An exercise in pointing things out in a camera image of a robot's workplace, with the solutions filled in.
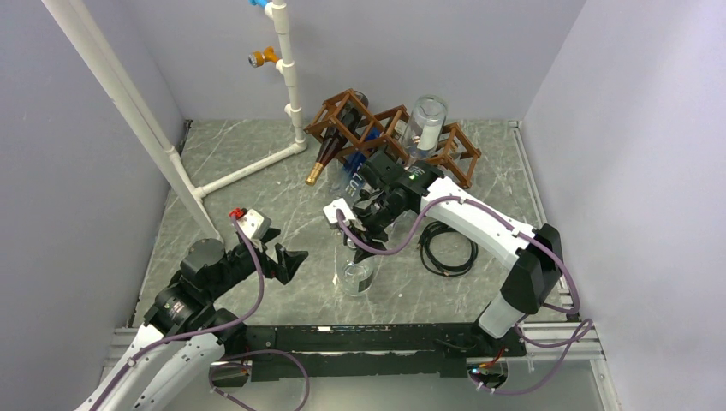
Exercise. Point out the orange pipe fitting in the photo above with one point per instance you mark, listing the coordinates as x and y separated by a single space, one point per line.
259 58

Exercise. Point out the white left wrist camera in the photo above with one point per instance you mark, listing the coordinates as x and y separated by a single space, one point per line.
251 223

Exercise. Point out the white pvc pipe frame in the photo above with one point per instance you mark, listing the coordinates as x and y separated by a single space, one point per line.
151 112

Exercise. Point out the dark red wine bottle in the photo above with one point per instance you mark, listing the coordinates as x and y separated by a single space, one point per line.
334 140

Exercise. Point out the brown wooden wine rack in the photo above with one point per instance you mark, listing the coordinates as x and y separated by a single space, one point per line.
383 132

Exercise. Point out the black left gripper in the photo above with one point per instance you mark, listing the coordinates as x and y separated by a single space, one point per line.
288 260

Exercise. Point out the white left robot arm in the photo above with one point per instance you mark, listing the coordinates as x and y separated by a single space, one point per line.
183 333

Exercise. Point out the clear white labelled bottle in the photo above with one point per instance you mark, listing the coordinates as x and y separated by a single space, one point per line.
424 127

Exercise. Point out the round clear glass bottle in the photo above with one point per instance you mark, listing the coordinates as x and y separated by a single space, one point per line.
355 280

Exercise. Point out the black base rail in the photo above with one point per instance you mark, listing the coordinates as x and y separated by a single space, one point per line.
448 350

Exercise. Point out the blue labelled clear bottle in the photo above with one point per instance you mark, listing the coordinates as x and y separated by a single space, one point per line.
348 182

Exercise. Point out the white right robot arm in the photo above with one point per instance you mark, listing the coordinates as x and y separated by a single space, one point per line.
533 256

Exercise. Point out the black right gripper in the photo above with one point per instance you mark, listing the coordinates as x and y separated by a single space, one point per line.
369 232

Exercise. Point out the blue pipe fitting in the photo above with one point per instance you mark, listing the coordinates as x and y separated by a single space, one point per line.
260 3

